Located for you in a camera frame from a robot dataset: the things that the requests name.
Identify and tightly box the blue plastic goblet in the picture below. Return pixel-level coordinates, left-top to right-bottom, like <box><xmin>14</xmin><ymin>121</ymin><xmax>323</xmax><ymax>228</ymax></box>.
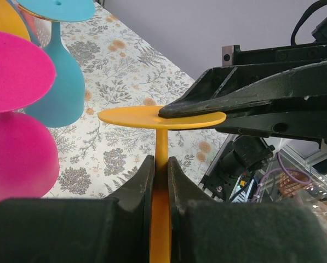
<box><xmin>18</xmin><ymin>0</ymin><xmax>95</xmax><ymax>128</ymax></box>

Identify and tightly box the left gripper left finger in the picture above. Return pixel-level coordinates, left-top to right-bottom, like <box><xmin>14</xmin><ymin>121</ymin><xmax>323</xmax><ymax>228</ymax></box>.
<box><xmin>0</xmin><ymin>156</ymin><xmax>155</xmax><ymax>262</ymax></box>

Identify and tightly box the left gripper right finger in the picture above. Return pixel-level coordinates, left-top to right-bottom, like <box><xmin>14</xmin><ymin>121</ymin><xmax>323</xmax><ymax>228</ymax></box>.
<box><xmin>168</xmin><ymin>157</ymin><xmax>327</xmax><ymax>262</ymax></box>

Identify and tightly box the magenta plastic goblet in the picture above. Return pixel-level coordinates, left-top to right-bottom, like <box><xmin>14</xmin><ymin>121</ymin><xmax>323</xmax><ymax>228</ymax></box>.
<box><xmin>0</xmin><ymin>31</ymin><xmax>60</xmax><ymax>201</ymax></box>

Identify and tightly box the yellow plastic goblet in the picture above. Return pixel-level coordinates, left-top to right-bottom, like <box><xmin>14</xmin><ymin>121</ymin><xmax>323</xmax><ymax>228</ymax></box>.
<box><xmin>97</xmin><ymin>106</ymin><xmax>226</xmax><ymax>262</ymax></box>
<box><xmin>0</xmin><ymin>0</ymin><xmax>31</xmax><ymax>41</ymax></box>

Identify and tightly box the white plastic basket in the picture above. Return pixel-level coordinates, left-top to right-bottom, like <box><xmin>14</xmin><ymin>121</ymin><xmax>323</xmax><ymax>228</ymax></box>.
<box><xmin>22</xmin><ymin>11</ymin><xmax>51</xmax><ymax>48</ymax></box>

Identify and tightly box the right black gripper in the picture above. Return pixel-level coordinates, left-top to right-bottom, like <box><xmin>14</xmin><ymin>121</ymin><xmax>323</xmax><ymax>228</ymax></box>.
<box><xmin>158</xmin><ymin>0</ymin><xmax>327</xmax><ymax>170</ymax></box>

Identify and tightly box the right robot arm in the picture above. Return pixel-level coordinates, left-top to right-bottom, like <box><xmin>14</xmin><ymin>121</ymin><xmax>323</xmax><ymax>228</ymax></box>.
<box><xmin>159</xmin><ymin>17</ymin><xmax>327</xmax><ymax>201</ymax></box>

